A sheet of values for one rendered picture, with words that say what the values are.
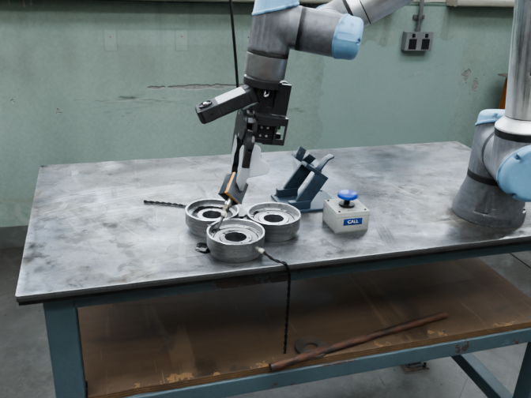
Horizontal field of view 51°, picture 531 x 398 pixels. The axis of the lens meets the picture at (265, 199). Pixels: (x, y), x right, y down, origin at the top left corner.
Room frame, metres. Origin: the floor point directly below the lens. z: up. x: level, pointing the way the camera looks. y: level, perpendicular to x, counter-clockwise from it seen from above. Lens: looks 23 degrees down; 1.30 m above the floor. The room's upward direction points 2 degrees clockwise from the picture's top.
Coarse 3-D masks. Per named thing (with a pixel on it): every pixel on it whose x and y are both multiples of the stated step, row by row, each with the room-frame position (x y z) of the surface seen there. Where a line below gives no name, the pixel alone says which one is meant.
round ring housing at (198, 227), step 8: (200, 200) 1.04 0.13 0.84; (208, 200) 1.04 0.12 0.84; (216, 200) 1.05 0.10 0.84; (224, 200) 1.04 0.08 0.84; (192, 208) 1.02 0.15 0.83; (208, 208) 1.02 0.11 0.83; (216, 208) 1.03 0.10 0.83; (232, 208) 1.03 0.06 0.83; (192, 216) 0.96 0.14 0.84; (200, 216) 0.99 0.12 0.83; (208, 216) 1.01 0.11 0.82; (216, 216) 1.02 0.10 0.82; (232, 216) 0.97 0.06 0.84; (192, 224) 0.96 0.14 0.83; (200, 224) 0.95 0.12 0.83; (192, 232) 0.97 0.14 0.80; (200, 232) 0.96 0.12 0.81
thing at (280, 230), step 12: (264, 204) 1.04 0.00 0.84; (276, 204) 1.04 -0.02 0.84; (252, 216) 1.00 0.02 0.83; (264, 216) 1.00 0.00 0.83; (276, 216) 1.01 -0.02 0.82; (300, 216) 0.98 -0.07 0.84; (264, 228) 0.94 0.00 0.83; (276, 228) 0.94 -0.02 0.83; (288, 228) 0.95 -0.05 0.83; (276, 240) 0.95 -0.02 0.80
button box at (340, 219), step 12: (324, 204) 1.05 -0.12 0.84; (336, 204) 1.04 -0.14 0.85; (360, 204) 1.04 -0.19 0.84; (324, 216) 1.05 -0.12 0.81; (336, 216) 1.00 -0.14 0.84; (348, 216) 1.00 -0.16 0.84; (360, 216) 1.01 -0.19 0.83; (336, 228) 0.99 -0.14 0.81; (348, 228) 1.00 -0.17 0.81; (360, 228) 1.01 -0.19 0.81
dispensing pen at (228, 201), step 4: (228, 176) 1.01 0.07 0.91; (224, 180) 1.00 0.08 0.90; (228, 180) 1.00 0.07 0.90; (224, 184) 0.99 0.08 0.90; (220, 188) 0.99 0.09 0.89; (224, 188) 0.98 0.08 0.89; (220, 192) 0.98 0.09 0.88; (224, 192) 0.98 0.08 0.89; (220, 196) 0.99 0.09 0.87; (224, 196) 0.98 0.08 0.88; (228, 196) 0.98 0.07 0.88; (228, 200) 0.97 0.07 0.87; (232, 200) 0.98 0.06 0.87; (224, 204) 0.97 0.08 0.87; (228, 204) 0.97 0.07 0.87; (232, 204) 0.99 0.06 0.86; (236, 204) 0.99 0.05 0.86; (224, 208) 0.96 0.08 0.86; (228, 208) 0.96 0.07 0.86; (224, 212) 0.95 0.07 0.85; (224, 216) 0.95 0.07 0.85; (220, 220) 0.94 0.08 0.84; (220, 224) 0.94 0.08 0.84; (216, 232) 0.92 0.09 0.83
